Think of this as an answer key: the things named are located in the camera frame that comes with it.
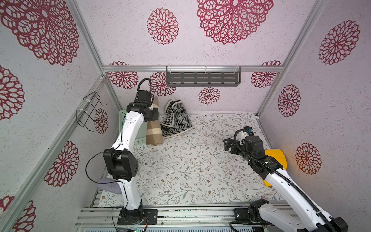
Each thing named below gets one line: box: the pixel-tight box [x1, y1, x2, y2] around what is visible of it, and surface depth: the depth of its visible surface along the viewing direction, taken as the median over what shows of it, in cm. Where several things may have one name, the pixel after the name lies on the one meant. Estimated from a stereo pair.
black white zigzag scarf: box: [160, 98, 194, 139], surface depth 111 cm
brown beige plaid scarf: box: [145, 95, 164, 146], surface depth 83 cm
